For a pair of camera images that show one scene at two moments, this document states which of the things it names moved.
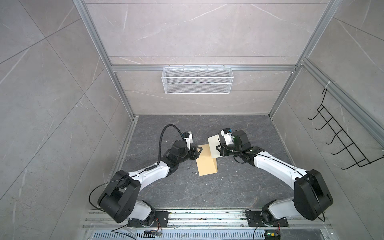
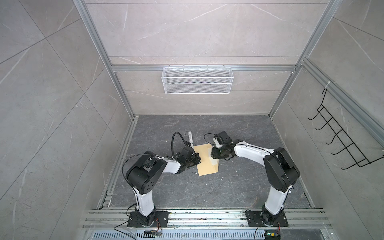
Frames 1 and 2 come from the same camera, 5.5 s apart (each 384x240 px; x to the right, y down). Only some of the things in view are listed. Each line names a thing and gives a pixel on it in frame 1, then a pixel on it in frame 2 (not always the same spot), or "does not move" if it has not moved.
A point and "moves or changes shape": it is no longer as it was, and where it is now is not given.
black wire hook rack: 360,159 does not move
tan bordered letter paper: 213,142 moves or changes shape
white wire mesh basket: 197,80 does not move
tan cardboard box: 206,164 does not move
